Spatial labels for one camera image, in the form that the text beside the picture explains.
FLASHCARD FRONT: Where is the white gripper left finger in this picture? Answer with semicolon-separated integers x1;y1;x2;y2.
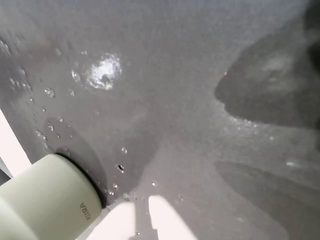
84;199;138;240

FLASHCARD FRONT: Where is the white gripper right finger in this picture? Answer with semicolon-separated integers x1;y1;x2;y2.
148;195;201;240

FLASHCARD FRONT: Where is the pale green steel-lined cup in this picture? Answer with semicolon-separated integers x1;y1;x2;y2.
0;153;103;240

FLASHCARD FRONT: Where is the black table mat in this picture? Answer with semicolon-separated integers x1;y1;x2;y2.
0;0;320;240

